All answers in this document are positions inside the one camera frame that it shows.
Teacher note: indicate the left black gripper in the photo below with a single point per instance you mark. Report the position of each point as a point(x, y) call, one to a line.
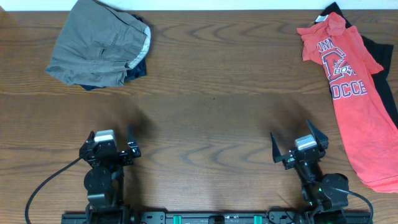
point(126, 159)

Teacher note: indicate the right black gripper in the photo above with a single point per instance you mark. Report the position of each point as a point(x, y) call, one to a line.
point(289, 162)

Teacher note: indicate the grey khaki shorts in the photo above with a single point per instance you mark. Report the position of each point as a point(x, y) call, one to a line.
point(77, 47)

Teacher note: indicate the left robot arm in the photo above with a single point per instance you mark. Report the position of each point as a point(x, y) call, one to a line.
point(105, 181)

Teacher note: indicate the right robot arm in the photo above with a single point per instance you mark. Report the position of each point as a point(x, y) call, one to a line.
point(325, 193)

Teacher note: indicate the red soccer t-shirt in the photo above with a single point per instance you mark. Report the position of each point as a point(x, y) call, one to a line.
point(369, 135)

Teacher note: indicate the folded navy blue shorts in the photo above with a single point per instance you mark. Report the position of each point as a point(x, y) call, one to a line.
point(122, 60)

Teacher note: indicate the black garment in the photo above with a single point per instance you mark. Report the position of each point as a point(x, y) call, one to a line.
point(381, 53)

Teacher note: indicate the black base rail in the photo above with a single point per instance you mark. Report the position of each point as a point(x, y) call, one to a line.
point(276, 216)

